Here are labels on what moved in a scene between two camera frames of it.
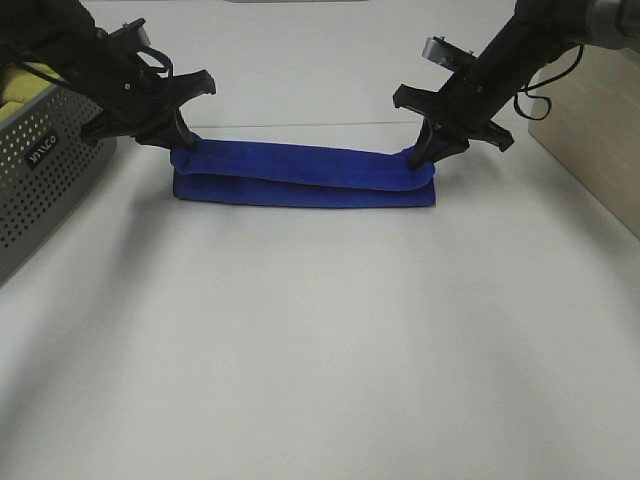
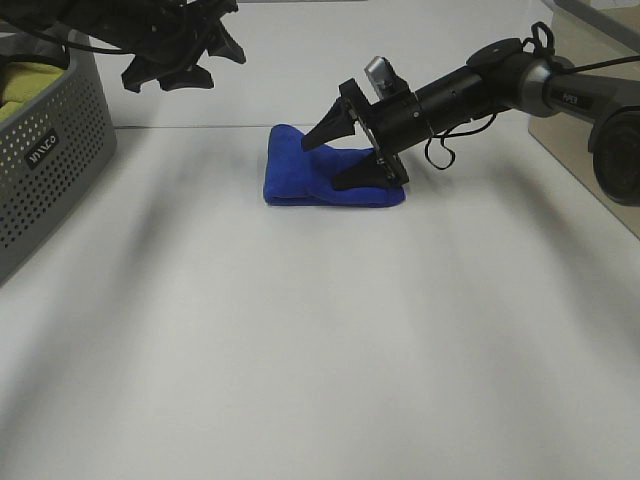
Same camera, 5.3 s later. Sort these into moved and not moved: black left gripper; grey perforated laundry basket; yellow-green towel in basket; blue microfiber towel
Moved: blue microfiber towel; black left gripper
Not moved: yellow-green towel in basket; grey perforated laundry basket
